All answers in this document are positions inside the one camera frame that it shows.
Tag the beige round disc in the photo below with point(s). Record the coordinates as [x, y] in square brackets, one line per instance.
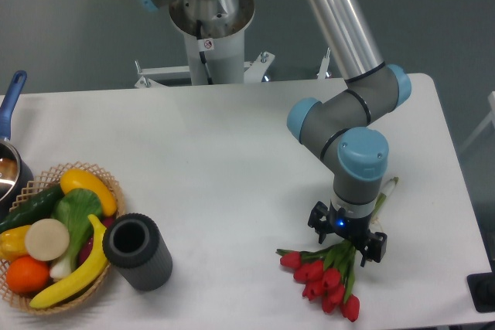
[47, 239]

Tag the blue handled saucepan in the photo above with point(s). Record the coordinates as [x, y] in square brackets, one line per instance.
[15, 173]

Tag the orange fruit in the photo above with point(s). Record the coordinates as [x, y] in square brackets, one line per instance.
[27, 275]

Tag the yellow bell pepper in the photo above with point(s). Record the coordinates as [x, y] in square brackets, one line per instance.
[13, 243]

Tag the yellow squash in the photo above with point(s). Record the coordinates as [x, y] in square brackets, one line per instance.
[77, 178]

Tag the red fruit in basket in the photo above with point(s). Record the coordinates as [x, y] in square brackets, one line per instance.
[88, 246]

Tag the yellow banana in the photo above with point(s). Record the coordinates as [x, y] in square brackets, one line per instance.
[83, 276]

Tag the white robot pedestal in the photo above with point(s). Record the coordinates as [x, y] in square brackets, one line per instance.
[213, 34]

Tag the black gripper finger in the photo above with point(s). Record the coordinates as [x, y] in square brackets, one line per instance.
[373, 247]
[319, 221]

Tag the red tulip bouquet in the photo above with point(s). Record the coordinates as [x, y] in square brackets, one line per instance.
[328, 274]

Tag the woven wicker basket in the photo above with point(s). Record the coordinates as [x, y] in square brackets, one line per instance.
[40, 182]

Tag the white furniture frame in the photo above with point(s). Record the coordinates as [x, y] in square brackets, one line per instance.
[487, 122]

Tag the green bok choy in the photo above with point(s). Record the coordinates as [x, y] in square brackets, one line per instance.
[73, 211]

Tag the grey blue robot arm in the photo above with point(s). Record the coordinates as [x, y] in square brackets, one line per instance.
[338, 131]

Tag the black device at edge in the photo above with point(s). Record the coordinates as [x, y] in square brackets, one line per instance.
[481, 288]

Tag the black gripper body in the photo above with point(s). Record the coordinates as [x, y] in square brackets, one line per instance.
[351, 224]

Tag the dark grey ribbed vase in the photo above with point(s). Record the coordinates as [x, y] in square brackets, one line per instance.
[134, 245]

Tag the green cucumber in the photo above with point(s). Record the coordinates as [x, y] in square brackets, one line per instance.
[37, 207]

